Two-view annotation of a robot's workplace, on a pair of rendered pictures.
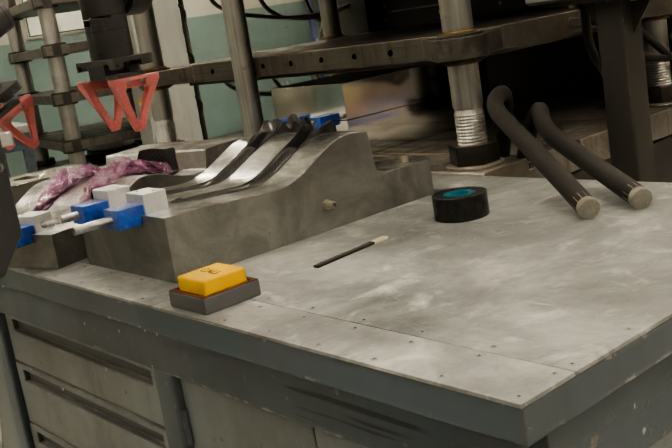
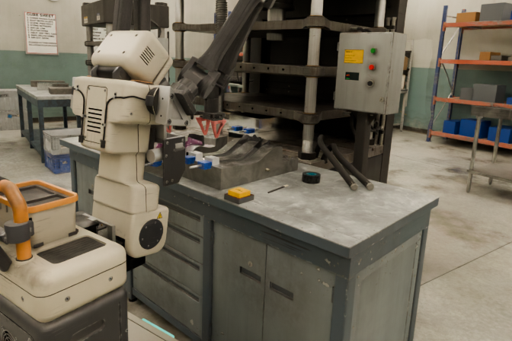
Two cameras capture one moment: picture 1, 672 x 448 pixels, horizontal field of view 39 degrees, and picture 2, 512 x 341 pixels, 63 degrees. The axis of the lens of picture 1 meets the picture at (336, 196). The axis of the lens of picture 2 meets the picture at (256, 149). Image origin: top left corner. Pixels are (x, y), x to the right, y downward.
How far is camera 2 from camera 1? 0.53 m
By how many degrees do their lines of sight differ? 8
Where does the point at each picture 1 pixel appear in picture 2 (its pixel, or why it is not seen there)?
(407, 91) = (280, 124)
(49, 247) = not seen: hidden behind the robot
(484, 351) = (334, 231)
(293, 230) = (255, 176)
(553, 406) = (356, 249)
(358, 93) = (264, 122)
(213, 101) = not seen: hidden behind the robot
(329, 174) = (269, 160)
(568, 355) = (359, 235)
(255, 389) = (248, 229)
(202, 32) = not seen: hidden behind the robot
